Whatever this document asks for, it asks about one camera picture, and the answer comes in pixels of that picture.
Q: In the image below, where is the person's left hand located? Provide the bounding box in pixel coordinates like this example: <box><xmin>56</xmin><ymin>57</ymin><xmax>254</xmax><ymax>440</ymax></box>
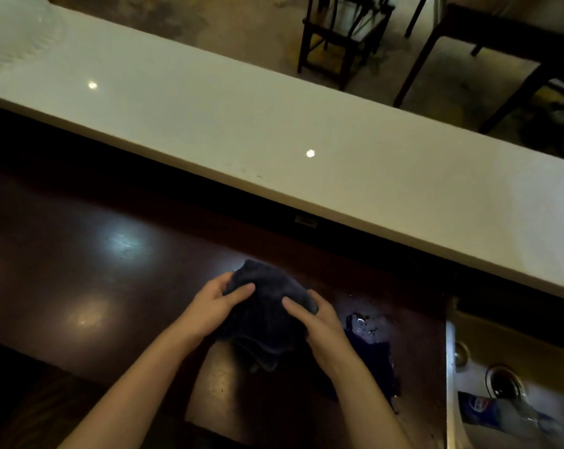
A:
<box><xmin>184</xmin><ymin>272</ymin><xmax>256</xmax><ymax>342</ymax></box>

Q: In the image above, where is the person's right hand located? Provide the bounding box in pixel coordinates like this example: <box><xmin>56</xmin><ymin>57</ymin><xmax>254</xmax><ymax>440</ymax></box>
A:
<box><xmin>282</xmin><ymin>290</ymin><xmax>354</xmax><ymax>369</ymax></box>

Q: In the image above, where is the dark grey cloth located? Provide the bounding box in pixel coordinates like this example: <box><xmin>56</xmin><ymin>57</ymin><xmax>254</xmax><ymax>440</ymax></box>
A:
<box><xmin>217</xmin><ymin>259</ymin><xmax>319</xmax><ymax>373</ymax></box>

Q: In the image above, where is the person's right forearm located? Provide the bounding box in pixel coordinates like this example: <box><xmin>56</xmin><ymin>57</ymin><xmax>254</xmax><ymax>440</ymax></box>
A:
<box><xmin>320</xmin><ymin>347</ymin><xmax>413</xmax><ymax>449</ymax></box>

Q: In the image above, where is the person's left forearm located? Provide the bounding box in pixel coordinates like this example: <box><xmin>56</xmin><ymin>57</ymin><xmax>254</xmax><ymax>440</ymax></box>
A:
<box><xmin>58</xmin><ymin>321</ymin><xmax>203</xmax><ymax>449</ymax></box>

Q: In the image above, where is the steel sink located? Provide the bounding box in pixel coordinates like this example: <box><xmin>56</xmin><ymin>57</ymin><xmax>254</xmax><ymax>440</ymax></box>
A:
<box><xmin>446</xmin><ymin>298</ymin><xmax>564</xmax><ymax>449</ymax></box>

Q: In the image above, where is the clear plastic bottle blue label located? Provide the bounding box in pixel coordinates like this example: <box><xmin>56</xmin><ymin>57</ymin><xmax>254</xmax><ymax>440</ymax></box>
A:
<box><xmin>458</xmin><ymin>391</ymin><xmax>564</xmax><ymax>440</ymax></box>

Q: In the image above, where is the dark wooden chair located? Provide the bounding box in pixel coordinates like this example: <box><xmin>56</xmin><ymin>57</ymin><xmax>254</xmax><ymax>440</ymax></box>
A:
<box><xmin>297</xmin><ymin>0</ymin><xmax>397</xmax><ymax>91</ymax></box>

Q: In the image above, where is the dark wooden table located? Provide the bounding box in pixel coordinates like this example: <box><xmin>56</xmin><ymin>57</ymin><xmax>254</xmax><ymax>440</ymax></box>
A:
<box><xmin>393</xmin><ymin>0</ymin><xmax>564</xmax><ymax>135</ymax></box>

